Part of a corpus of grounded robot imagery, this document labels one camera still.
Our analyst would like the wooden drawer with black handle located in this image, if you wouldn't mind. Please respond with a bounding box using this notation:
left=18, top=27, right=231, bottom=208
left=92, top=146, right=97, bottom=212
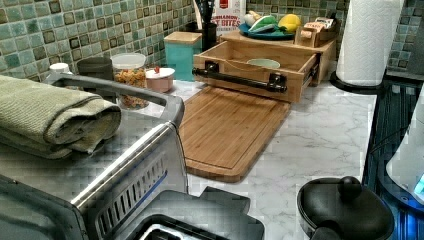
left=192, top=41, right=319, bottom=102

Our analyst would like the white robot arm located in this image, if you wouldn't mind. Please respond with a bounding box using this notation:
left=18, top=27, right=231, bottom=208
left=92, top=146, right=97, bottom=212
left=386, top=91, right=424, bottom=204

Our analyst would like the wooden drawer cabinet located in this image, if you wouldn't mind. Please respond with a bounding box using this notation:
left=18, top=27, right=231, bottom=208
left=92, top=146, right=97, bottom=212
left=220, top=31, right=336, bottom=86

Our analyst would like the bamboo cutting board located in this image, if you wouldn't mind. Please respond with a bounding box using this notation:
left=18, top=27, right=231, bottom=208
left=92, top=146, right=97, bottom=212
left=179, top=87, right=290, bottom=183

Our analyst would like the pink lidded sugar bowl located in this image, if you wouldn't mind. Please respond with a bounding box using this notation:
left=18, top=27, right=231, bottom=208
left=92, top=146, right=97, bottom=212
left=146, top=67, right=175, bottom=93

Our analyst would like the teal canister with wooden lid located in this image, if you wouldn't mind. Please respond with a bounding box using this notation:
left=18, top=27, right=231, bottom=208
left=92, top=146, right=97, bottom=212
left=164, top=31, right=202, bottom=82

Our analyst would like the light green bowl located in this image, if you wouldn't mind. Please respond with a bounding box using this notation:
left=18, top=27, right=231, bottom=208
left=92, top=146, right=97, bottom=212
left=247, top=58, right=280, bottom=69

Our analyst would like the black utensil holder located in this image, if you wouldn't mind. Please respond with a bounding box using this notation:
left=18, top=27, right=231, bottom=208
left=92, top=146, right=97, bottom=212
left=185, top=0, right=217, bottom=51

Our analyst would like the black tray foreground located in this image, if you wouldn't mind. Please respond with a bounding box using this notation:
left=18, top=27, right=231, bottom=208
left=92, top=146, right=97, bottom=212
left=112, top=187, right=265, bottom=240

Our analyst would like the clear cereal jar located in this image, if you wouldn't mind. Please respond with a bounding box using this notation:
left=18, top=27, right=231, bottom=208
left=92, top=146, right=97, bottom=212
left=110, top=53, right=149, bottom=109

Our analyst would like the blue plate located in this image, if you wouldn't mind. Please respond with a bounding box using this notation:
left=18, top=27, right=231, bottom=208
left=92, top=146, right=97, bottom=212
left=239, top=23, right=295, bottom=41

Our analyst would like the red white cereal box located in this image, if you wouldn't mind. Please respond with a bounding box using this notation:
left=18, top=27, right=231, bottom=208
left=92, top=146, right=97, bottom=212
left=212, top=0, right=246, bottom=35

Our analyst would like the white toy garlic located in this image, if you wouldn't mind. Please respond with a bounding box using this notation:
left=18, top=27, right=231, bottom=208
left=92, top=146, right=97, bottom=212
left=244, top=11, right=261, bottom=27

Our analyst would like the toy watermelon slice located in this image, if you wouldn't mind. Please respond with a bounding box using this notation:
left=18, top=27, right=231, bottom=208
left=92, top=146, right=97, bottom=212
left=249, top=15, right=278, bottom=33

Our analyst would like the yellow toy lemon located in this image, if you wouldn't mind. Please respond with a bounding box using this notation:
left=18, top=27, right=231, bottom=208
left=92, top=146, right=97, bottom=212
left=278, top=14, right=301, bottom=33

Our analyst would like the small wooden tea box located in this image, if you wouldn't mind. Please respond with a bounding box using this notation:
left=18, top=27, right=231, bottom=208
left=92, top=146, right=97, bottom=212
left=294, top=17, right=340, bottom=48

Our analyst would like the silver toaster oven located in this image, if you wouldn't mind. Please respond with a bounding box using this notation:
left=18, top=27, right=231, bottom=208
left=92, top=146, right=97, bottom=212
left=1, top=74, right=188, bottom=240

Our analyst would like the black paper towel holder base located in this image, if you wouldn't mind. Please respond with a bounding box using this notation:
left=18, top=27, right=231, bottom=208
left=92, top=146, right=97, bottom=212
left=329, top=72, right=383, bottom=95

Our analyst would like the black pot lid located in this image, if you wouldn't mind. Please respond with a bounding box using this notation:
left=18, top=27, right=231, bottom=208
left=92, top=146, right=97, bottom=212
left=297, top=176, right=395, bottom=240

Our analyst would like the white capped bottle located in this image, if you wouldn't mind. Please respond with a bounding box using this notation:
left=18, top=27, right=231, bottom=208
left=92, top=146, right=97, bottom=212
left=49, top=63, right=72, bottom=74

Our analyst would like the folded green towel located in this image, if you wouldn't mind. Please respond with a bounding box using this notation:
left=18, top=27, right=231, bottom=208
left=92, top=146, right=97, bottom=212
left=0, top=76, right=121, bottom=159

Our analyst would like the white paper towel roll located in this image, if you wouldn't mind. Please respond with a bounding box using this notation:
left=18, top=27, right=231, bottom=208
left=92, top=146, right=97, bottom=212
left=336, top=0, right=405, bottom=87

